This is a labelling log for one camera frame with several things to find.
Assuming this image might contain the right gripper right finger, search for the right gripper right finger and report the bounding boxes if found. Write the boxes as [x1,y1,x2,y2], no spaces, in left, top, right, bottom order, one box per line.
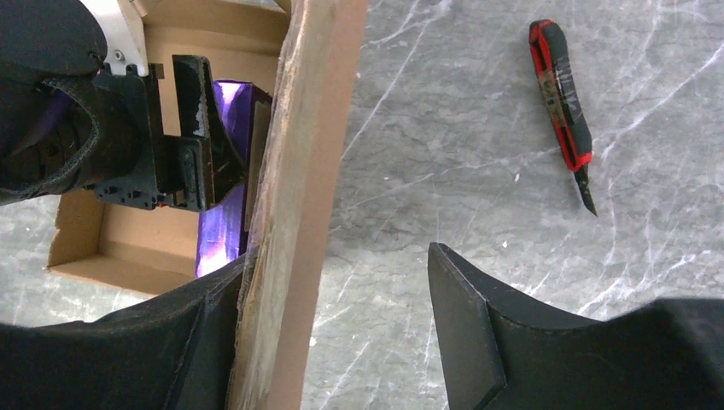
[428,243,723,409]

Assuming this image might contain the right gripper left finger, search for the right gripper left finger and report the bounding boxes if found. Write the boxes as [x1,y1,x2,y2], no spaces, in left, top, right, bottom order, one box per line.
[1,254,255,409]

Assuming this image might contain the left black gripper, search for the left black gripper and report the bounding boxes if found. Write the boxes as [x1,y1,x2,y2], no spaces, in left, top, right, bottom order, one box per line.
[88,55,247,212]

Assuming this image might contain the shiny purple small box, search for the shiny purple small box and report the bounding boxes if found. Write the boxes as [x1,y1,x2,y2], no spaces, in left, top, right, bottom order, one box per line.
[196,80,272,278]

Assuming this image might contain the brown cardboard express box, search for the brown cardboard express box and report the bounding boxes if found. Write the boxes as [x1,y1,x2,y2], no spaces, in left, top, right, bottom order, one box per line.
[48,1,367,409]

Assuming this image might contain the red black utility knife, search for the red black utility knife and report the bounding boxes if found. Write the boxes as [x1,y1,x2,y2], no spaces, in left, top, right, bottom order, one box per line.
[528,19,598,215]

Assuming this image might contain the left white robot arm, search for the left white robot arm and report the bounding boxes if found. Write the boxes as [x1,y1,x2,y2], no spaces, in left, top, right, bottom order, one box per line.
[1,1,248,212]

